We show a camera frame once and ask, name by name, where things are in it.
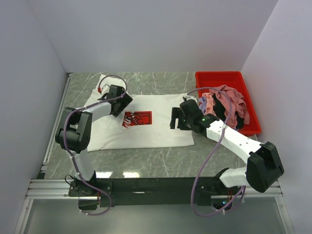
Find white t shirt red print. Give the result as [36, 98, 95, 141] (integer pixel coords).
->
[84, 74, 195, 152]

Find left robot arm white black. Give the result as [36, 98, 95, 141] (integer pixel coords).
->
[55, 85, 133, 196]

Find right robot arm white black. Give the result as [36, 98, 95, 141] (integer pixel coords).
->
[170, 99, 284, 195]

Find lavender t shirt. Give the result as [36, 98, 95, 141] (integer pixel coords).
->
[198, 97, 207, 115]

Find light pink t shirt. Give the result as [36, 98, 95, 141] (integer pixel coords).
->
[202, 93, 216, 116]

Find black t shirt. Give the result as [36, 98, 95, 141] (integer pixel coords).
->
[212, 94, 244, 129]

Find dusty pink t shirt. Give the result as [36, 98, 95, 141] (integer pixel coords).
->
[209, 85, 250, 128]

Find red plastic bin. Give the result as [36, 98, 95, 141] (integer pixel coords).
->
[195, 71, 261, 137]

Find black base crossbar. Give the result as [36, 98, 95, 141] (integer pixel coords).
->
[68, 177, 242, 210]

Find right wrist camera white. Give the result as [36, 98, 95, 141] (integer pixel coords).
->
[183, 95, 197, 102]

